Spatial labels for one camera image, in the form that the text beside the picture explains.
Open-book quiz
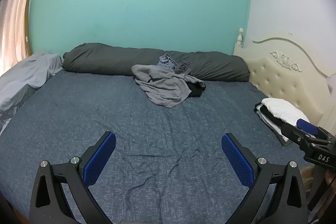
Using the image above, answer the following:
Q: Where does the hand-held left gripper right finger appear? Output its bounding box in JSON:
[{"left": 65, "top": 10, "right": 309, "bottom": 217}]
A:
[{"left": 221, "top": 133, "right": 307, "bottom": 224}]

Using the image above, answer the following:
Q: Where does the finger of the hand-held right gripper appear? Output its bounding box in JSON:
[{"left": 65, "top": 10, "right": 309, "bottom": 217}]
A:
[
  {"left": 297, "top": 119, "right": 319, "bottom": 135},
  {"left": 280, "top": 122, "right": 310, "bottom": 146}
]

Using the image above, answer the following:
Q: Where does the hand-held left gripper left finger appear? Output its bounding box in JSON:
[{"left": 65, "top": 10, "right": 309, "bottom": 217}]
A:
[{"left": 29, "top": 131, "right": 117, "bottom": 224}]

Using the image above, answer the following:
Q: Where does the grey fleece sweater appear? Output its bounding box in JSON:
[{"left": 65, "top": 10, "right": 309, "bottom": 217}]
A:
[{"left": 131, "top": 64, "right": 206, "bottom": 108}]

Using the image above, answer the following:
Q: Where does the black folded garment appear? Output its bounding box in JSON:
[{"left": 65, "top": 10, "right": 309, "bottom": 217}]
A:
[{"left": 256, "top": 105, "right": 289, "bottom": 132}]

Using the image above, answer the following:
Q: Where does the bed with blue patterned sheet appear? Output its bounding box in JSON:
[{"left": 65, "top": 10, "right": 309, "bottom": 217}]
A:
[{"left": 0, "top": 69, "right": 323, "bottom": 224}]

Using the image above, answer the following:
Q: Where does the cream tufted headboard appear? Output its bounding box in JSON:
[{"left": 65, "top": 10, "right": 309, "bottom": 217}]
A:
[{"left": 233, "top": 28, "right": 336, "bottom": 135}]

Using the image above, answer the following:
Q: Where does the black crumpled garment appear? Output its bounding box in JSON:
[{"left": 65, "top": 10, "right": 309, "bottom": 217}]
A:
[{"left": 185, "top": 82, "right": 206, "bottom": 98}]

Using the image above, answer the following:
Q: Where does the dark grey rolled duvet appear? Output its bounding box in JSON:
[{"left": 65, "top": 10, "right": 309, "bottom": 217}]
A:
[{"left": 62, "top": 43, "right": 250, "bottom": 82}]

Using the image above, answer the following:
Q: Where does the light grey blanket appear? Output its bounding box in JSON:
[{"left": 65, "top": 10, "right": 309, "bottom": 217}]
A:
[{"left": 0, "top": 53, "right": 63, "bottom": 132}]

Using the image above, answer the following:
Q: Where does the blue-grey patterned garment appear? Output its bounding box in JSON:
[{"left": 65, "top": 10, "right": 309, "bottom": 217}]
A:
[{"left": 157, "top": 54, "right": 179, "bottom": 69}]

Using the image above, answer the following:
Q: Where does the pink curtain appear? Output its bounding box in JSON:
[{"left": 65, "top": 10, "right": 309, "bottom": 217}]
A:
[{"left": 0, "top": 0, "right": 48, "bottom": 75}]

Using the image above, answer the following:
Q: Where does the wooden window frame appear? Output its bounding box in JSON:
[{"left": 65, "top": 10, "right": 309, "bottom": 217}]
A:
[{"left": 24, "top": 0, "right": 33, "bottom": 55}]

